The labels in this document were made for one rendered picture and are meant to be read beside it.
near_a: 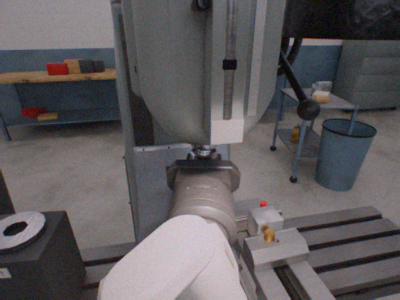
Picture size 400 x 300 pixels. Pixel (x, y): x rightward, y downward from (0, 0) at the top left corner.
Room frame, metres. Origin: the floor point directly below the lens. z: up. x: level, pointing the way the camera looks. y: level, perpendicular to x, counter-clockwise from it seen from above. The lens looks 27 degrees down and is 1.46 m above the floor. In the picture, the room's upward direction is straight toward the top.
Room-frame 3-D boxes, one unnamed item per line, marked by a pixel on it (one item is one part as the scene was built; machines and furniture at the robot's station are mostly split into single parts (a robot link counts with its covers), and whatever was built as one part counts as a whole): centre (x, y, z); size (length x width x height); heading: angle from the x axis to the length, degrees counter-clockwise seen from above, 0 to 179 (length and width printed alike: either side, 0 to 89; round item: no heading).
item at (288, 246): (0.37, -0.16, 1.05); 0.12 x 0.06 x 0.04; 104
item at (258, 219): (0.42, -0.14, 1.07); 0.06 x 0.05 x 0.06; 104
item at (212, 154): (0.39, 0.00, 1.26); 0.05 x 0.05 x 0.01
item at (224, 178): (0.30, 0.00, 1.24); 0.13 x 0.12 x 0.10; 88
